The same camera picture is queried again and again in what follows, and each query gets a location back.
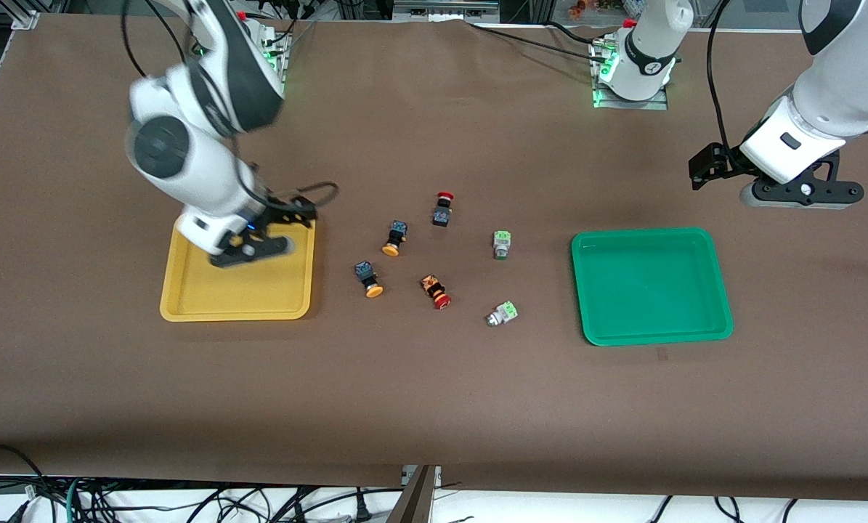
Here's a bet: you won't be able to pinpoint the yellow push button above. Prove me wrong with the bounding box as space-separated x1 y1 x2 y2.
381 220 408 257
354 261 384 299

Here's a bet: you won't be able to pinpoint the yellow plastic tray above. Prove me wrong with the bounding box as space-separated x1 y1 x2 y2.
160 216 317 322

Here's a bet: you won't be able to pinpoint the green plastic tray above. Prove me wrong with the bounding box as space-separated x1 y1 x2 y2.
571 227 734 346

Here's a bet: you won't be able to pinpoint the red button orange body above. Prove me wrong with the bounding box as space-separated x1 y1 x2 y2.
420 274 453 310

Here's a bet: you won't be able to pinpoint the colourful background object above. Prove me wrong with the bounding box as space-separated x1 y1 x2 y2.
567 0 628 20

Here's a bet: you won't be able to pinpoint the brown table cloth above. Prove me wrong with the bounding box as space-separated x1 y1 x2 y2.
0 13 868 502

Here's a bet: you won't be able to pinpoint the grey background device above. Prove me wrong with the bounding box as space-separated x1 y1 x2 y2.
393 0 500 20

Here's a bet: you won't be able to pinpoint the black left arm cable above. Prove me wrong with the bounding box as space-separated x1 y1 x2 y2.
706 0 734 150

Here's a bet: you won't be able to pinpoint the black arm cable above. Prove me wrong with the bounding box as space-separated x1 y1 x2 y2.
120 0 340 219
706 0 734 150

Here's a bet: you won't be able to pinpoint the black cable on table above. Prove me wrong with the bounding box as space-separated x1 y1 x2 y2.
465 20 609 57

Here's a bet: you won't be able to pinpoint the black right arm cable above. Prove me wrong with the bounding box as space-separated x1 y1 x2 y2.
120 0 340 219

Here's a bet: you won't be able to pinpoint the black floor cable bundle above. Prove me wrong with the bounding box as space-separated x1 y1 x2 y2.
0 476 405 523

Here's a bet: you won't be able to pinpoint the aluminium frame profile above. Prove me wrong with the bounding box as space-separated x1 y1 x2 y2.
9 0 40 31

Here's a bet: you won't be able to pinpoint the black floor cables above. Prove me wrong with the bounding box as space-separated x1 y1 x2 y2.
652 495 799 523

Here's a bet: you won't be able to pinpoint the green floor cable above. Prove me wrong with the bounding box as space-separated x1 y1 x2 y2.
65 476 87 523

